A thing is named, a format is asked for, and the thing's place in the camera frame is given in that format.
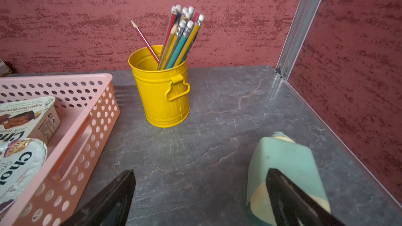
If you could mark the single red pencil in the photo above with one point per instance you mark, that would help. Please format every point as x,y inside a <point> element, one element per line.
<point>145,41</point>

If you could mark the pink plastic basket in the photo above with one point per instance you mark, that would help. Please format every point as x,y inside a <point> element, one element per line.
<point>88,111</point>

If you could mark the right aluminium corner post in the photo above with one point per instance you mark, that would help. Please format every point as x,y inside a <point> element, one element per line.
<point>302,21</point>

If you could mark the Chobani Flip chocolate yogurt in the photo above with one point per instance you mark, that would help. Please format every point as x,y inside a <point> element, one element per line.
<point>34,118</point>

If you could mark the yellow metal pencil cup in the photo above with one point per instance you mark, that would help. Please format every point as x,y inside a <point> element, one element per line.
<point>164,94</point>

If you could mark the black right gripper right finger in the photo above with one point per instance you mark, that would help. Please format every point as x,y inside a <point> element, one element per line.
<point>293,207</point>

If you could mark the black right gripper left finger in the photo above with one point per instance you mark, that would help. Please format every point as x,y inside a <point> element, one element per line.
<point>110,207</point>

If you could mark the bundle of coloured pencils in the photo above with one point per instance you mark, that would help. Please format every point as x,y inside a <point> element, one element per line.
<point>183,26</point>

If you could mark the Chobani passion fruit yogurt tub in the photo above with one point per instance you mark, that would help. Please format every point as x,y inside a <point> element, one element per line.
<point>20,162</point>

